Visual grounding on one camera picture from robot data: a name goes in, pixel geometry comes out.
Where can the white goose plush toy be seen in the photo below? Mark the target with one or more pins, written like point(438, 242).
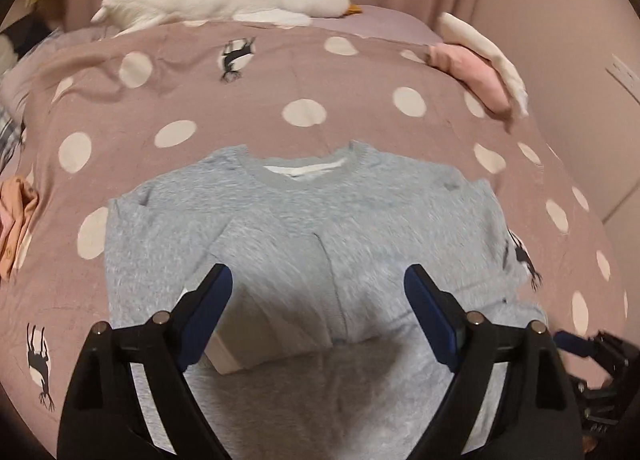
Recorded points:
point(135, 15)

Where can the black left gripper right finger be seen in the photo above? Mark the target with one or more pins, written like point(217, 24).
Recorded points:
point(509, 397)

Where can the pink polka dot duvet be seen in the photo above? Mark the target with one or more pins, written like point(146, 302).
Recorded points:
point(105, 113)

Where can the blue plaid garment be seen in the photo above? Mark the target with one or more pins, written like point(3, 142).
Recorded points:
point(11, 137)

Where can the grey sweatshirt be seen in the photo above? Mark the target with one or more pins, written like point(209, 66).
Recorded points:
point(318, 354)

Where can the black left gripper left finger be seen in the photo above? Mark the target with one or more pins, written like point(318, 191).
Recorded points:
point(102, 416)

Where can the white wall socket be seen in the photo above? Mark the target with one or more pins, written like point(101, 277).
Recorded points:
point(621, 73)

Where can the orange crumpled garment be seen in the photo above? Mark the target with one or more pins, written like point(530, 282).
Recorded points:
point(19, 201)

